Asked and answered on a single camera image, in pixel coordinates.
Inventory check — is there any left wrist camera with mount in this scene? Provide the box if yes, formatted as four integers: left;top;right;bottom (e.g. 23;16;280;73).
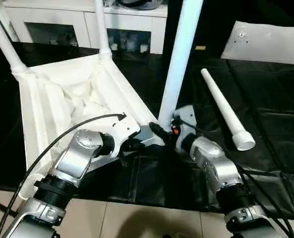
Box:
111;116;141;159

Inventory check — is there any grey round object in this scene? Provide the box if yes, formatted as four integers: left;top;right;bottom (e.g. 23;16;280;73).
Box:
117;0;162;10

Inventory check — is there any white plastic table top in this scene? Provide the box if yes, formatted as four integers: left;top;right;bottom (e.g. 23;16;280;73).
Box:
11;54;168;200

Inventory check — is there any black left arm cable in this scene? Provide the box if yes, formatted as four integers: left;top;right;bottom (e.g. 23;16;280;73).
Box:
0;113;127;238

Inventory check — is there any black work mat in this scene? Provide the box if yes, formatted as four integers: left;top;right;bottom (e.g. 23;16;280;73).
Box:
0;41;294;220

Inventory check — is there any dark cabinet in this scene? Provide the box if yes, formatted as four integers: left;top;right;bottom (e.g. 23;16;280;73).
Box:
163;0;234;60

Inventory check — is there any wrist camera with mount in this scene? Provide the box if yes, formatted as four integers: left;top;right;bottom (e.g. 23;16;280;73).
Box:
111;116;141;159
173;105;198;152

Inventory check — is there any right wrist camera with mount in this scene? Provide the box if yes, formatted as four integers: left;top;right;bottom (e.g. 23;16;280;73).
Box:
173;105;198;152

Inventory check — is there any white board with round fitting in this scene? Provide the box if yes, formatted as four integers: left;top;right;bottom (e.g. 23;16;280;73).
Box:
220;20;294;65

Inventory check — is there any white glass-door cabinet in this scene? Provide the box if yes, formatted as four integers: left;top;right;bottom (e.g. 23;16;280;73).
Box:
2;0;168;54

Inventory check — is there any white plastic table leg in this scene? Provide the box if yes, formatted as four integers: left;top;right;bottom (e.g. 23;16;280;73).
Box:
94;0;112;61
200;68;256;151
0;0;31;74
158;0;204;131

